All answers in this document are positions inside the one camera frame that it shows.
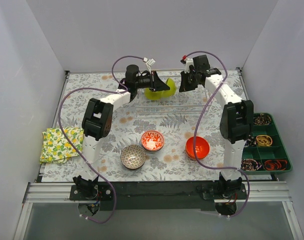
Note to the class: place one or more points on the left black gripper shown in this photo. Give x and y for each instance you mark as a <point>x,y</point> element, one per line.
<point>153,81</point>

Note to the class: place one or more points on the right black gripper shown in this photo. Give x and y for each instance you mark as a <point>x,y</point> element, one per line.
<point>189,79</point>

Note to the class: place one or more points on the lime green bowl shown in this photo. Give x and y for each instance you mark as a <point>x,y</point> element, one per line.
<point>168,93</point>
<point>153,95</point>

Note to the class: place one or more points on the white wire dish rack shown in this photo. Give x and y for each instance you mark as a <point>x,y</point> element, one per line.
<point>191,103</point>

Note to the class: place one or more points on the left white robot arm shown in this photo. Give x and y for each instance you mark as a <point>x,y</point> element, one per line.
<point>97,121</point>

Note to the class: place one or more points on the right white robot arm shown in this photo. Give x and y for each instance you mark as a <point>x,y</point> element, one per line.
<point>236,122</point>

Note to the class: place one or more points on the floral patterned table mat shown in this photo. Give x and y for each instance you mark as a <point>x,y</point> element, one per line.
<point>168,164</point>

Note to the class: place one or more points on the red white floral bowl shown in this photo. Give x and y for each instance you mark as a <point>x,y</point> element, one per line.
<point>152,141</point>

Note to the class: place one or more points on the orange red bowl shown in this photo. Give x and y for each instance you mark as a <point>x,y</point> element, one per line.
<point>202,148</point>

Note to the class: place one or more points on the grey geometric patterned bowl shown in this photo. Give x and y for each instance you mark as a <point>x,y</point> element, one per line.
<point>133,157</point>

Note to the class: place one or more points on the black dotted rolled ribbon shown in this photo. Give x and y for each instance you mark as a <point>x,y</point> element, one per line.
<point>250,142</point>

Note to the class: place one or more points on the yellow rolled ribbon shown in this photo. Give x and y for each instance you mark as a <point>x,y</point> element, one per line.
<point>264,140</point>

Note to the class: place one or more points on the dark floral rolled ribbon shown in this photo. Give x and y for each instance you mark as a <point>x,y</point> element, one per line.
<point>250,165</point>

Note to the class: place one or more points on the green compartment tray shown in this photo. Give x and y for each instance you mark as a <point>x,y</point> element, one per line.
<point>276,151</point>

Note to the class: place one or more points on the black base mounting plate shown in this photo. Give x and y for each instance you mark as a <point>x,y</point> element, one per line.
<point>153,195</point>

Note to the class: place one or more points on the lemon print folded cloth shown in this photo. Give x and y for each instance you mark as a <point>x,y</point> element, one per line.
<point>56,148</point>

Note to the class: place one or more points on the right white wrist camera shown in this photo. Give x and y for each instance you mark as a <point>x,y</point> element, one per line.
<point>187,62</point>

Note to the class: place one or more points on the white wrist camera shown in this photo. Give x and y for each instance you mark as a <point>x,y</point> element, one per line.
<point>187,62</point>
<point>148,62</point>

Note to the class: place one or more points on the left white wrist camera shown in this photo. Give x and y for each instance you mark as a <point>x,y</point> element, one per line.
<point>148,62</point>

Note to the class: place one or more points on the aluminium front rail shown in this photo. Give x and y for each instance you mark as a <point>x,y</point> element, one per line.
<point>260,191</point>

